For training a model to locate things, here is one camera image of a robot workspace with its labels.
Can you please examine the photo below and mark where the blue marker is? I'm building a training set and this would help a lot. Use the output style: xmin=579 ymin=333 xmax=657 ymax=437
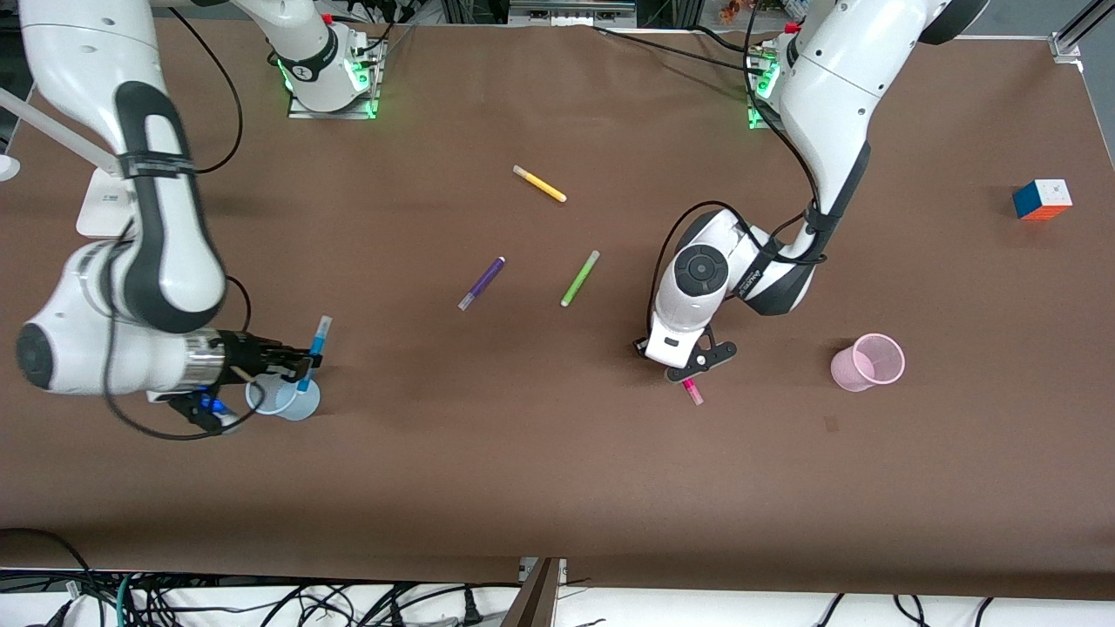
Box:
xmin=296 ymin=315 xmax=334 ymax=393

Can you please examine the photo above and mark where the translucent blue cup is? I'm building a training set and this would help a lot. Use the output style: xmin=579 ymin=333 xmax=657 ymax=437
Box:
xmin=245 ymin=373 xmax=321 ymax=422

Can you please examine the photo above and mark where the translucent pink cup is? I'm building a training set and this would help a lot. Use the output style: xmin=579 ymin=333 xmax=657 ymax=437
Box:
xmin=830 ymin=333 xmax=907 ymax=394

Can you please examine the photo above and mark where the green marker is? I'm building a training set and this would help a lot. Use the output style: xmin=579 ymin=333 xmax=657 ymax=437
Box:
xmin=560 ymin=250 xmax=601 ymax=308

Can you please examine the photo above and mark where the purple marker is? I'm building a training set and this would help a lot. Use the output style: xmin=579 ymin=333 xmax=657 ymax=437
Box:
xmin=457 ymin=256 xmax=507 ymax=312

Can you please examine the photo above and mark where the brown table cover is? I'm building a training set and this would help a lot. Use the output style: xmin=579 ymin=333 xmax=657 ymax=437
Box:
xmin=0 ymin=16 xmax=1115 ymax=602

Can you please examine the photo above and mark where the white rectangular block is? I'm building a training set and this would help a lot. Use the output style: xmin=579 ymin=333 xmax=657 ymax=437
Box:
xmin=76 ymin=165 xmax=140 ymax=241

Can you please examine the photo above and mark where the yellow marker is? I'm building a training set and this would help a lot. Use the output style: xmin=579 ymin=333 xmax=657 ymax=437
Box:
xmin=512 ymin=165 xmax=568 ymax=204

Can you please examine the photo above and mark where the dark table leg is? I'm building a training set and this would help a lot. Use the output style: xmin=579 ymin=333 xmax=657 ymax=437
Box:
xmin=500 ymin=557 xmax=564 ymax=627

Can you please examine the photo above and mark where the colourful puzzle cube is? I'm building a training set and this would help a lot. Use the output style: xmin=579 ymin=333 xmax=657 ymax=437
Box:
xmin=1012 ymin=179 xmax=1074 ymax=222

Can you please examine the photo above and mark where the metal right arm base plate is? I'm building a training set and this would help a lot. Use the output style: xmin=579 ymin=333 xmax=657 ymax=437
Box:
xmin=287 ymin=39 xmax=381 ymax=121

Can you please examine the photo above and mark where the black looped floor cable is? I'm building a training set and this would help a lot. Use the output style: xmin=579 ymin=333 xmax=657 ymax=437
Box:
xmin=0 ymin=526 xmax=98 ymax=627

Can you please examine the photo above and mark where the long black table cable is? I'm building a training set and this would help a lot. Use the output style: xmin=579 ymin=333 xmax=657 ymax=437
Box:
xmin=592 ymin=24 xmax=767 ymax=71

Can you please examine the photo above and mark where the short black table cable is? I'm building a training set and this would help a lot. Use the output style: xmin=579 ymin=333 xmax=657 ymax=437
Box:
xmin=688 ymin=24 xmax=763 ymax=57

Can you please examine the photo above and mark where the grey metal rail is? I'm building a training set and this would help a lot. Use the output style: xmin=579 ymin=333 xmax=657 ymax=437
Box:
xmin=508 ymin=0 xmax=639 ymax=28

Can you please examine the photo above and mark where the aluminium frame profile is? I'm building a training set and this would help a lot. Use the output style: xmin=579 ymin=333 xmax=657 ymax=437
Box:
xmin=1049 ymin=0 xmax=1115 ymax=64

